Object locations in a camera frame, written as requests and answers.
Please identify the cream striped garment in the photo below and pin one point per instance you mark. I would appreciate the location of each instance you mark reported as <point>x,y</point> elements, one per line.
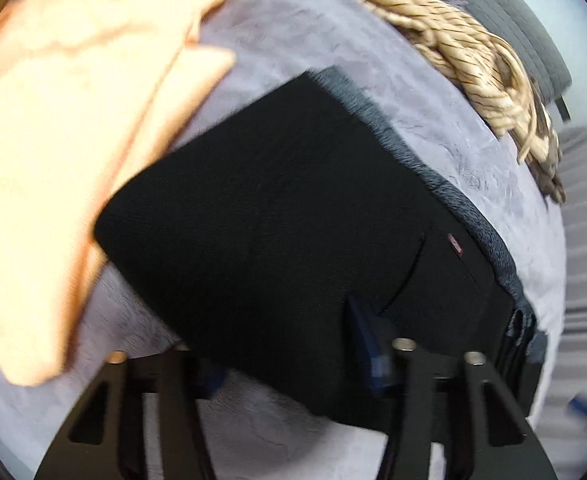
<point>453,35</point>

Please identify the black pants grey floral stripes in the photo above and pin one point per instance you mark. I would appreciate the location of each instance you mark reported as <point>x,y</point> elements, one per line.
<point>273,210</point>

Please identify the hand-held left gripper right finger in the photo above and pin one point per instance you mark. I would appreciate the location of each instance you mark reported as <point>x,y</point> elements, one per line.
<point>373,350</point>

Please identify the peach cloth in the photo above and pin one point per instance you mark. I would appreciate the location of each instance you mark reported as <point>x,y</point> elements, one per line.
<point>73,110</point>

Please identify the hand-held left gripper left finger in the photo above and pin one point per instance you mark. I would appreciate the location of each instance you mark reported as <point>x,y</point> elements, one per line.
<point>178,395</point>

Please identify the lilac embossed blanket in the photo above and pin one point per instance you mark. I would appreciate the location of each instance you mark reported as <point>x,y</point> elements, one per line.
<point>298,35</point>

